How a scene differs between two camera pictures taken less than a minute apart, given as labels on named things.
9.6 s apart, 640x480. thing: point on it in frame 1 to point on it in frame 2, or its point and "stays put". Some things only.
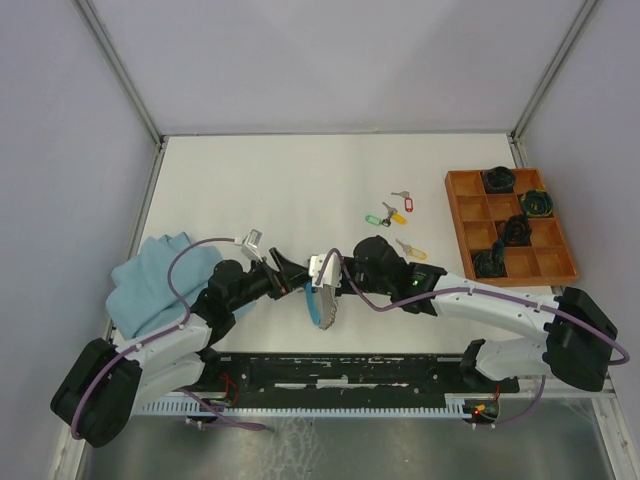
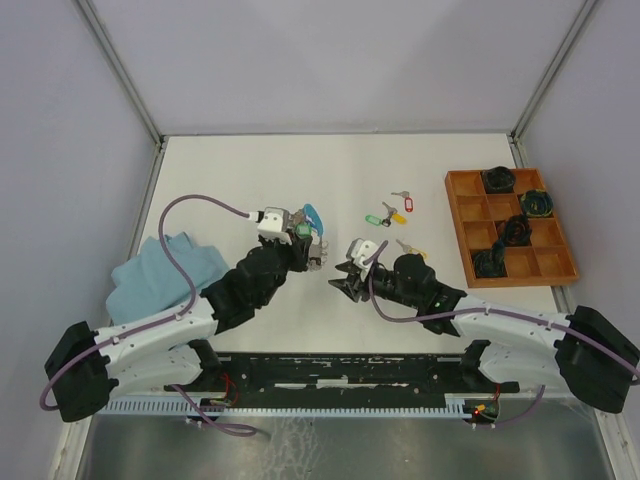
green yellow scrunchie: (536, 203) stays put
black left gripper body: (262, 281) to (291, 257)
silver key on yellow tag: (390, 209) stays put
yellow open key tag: (419, 254) stays put
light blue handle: (309, 290) to (313, 216)
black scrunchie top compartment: (498, 179) stays put
